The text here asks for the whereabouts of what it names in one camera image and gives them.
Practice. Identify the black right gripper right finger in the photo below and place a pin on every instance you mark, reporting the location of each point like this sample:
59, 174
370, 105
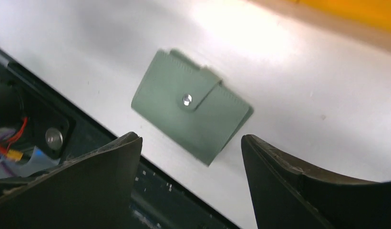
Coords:
290, 193

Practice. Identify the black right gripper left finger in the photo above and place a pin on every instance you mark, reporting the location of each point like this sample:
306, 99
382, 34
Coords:
92, 191

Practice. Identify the green card holder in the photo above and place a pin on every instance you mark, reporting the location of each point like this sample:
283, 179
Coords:
190, 104

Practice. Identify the yellow three-compartment bin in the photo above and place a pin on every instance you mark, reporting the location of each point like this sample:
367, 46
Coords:
374, 13

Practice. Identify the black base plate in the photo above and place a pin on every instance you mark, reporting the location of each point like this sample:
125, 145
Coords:
41, 117

